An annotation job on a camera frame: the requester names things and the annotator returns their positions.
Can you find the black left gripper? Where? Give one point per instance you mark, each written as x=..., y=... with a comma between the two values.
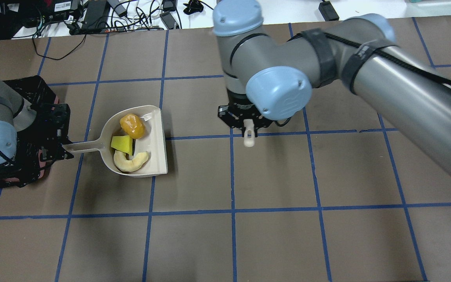
x=49, y=124

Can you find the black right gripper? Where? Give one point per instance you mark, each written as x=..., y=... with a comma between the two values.
x=238, y=108

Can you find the beige hand brush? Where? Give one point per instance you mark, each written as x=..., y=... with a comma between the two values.
x=249, y=133

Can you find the orange trash ball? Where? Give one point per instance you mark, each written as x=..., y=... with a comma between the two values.
x=133, y=126

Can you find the pale yellow curved foam piece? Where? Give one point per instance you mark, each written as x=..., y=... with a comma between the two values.
x=130, y=165

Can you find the beige plastic dustpan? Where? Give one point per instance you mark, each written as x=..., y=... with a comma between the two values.
x=152, y=142

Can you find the yellow foam block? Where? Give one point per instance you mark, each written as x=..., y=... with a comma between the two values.
x=123, y=144

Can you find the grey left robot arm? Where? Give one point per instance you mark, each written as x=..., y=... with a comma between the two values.
x=30, y=112

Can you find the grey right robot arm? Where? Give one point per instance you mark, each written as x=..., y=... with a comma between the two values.
x=268, y=82

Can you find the black lined trash bin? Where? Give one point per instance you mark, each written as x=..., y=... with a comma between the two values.
x=27, y=169

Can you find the black webcam on table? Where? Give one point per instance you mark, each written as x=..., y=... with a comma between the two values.
x=193, y=7

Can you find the black power adapter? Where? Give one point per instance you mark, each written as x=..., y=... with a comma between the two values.
x=327, y=11

